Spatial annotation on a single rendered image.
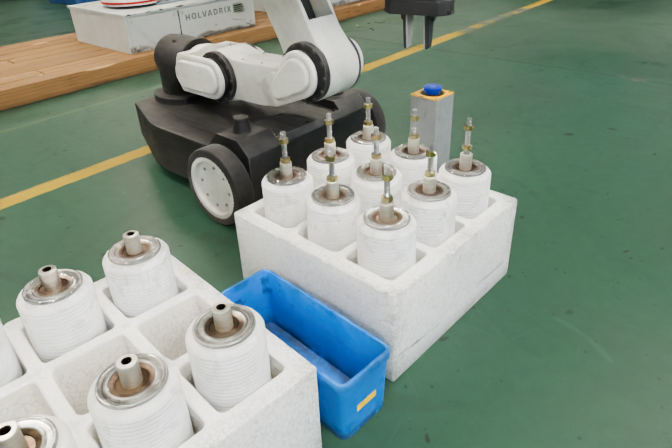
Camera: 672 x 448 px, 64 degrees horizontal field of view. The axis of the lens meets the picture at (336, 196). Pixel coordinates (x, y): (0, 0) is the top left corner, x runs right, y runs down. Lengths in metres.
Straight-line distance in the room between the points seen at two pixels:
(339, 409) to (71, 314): 0.39
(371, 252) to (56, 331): 0.45
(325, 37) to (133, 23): 1.70
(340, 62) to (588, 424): 0.87
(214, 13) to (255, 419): 2.66
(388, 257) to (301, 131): 0.63
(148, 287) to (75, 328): 0.11
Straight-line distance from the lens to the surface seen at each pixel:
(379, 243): 0.83
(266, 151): 1.31
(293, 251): 0.95
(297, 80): 1.27
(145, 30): 2.91
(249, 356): 0.67
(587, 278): 1.23
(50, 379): 0.80
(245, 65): 1.47
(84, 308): 0.82
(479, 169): 1.03
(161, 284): 0.85
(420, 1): 0.98
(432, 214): 0.91
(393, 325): 0.85
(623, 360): 1.07
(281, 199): 0.98
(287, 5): 1.31
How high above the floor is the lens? 0.70
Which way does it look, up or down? 29 degrees down
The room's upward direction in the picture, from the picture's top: 2 degrees counter-clockwise
